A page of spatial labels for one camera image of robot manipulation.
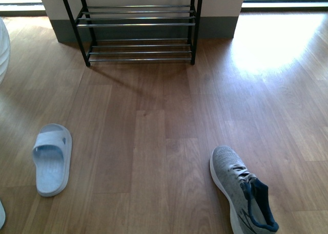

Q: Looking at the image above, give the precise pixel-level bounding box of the light blue slide slipper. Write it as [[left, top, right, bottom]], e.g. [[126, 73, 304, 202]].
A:
[[32, 123, 72, 197]]

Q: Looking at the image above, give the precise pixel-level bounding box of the grey knit sneaker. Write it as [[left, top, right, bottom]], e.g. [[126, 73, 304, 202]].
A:
[[210, 146, 279, 233]]

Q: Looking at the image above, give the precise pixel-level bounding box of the black metal shoe rack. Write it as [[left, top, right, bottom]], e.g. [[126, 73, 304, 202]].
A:
[[63, 0, 202, 67]]

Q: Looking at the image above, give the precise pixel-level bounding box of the white round object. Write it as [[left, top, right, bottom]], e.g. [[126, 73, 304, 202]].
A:
[[1, 18, 11, 83]]

